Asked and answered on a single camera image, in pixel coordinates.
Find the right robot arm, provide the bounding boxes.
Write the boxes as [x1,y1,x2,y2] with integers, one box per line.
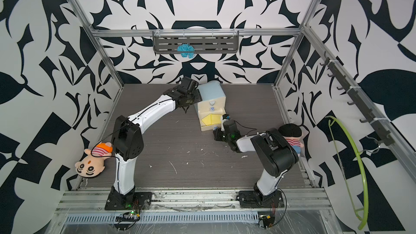
[213,117,304,204]

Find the black hook rail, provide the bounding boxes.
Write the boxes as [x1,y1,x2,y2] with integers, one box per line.
[321,52,395,146]

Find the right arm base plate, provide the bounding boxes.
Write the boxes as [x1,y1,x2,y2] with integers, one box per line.
[236,191,285,209]

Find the white cable duct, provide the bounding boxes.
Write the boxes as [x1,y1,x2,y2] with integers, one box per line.
[65,211,260,225]

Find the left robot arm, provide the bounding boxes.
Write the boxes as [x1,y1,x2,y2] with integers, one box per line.
[111,77,202,197]

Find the teal crumpled object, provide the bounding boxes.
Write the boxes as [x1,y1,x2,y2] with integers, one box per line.
[177,44,195,59]

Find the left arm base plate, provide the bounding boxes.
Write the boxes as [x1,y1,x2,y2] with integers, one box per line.
[105,186,153,211]

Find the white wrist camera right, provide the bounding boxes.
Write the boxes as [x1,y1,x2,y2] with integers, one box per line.
[221,114,230,131]

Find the yellow sticky pad right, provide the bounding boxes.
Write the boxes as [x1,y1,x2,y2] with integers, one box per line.
[201,114,212,125]

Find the grey wall shelf rack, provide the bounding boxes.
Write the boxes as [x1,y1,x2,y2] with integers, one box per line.
[152,29,239,54]

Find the yellow sticky note pad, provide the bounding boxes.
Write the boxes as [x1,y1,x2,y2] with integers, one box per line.
[201,114,222,126]

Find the plush doll black hair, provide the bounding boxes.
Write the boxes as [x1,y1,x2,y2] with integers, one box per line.
[278,123,304,156]

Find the light blue drawer box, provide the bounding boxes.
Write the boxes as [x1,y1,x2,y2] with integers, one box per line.
[195,81,226,119]

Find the green curved hose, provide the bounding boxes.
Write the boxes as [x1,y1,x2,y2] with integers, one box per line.
[325,115,369,231]

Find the plush doll orange hat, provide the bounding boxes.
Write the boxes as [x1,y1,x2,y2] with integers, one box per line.
[75,142,113,178]

